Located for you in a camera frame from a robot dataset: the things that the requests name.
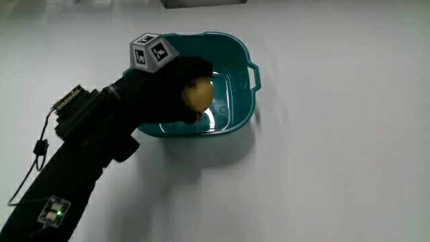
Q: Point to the yellow potato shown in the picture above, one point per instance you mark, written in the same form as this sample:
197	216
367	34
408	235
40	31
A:
198	94

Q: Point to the teal plastic basin plate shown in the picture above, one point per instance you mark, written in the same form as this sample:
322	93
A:
231	90

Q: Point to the person's left forearm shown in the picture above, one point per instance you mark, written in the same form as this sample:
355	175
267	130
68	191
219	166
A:
70	174

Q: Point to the grey box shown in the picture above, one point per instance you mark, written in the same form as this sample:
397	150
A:
203	3

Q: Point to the small sensor board green light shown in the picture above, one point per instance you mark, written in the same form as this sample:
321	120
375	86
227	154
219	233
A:
53	211

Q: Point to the person's left hand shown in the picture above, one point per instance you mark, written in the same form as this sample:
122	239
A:
161	97

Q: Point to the black wrist tracker module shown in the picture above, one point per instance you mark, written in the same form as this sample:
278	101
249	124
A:
75	111

